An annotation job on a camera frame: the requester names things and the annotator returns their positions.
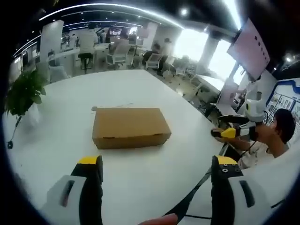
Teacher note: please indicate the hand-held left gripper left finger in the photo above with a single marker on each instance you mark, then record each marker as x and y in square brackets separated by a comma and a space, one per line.
[91, 187]

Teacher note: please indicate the grey round table grommet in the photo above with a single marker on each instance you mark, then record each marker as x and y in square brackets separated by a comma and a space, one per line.
[94, 108]

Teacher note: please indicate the white office chair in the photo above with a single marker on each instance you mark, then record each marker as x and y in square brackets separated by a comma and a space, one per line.
[154, 59]
[118, 54]

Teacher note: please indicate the person's left hand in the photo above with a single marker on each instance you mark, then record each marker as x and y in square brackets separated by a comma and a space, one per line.
[161, 219]

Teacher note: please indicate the potted green plant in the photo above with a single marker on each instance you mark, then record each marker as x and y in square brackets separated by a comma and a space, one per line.
[23, 91]

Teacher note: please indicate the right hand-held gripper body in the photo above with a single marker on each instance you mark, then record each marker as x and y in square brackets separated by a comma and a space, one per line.
[254, 110]

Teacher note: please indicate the brown cardboard shoe box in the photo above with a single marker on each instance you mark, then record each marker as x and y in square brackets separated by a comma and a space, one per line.
[131, 126]

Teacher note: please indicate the large display screen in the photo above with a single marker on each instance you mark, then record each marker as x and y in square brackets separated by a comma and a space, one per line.
[250, 47]

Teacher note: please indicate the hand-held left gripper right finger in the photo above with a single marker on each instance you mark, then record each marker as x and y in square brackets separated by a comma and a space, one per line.
[222, 187]

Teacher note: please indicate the small black device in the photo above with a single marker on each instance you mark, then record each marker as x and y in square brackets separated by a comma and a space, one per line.
[9, 144]

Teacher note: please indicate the black computer mouse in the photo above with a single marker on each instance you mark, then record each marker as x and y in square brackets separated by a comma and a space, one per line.
[213, 134]

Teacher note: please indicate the black stool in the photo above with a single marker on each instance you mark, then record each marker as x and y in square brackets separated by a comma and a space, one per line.
[85, 61]

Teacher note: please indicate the blue bordered wall board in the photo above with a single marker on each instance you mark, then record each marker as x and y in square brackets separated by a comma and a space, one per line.
[284, 100]

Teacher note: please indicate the black keyboard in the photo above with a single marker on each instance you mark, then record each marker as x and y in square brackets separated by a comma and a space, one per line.
[232, 119]

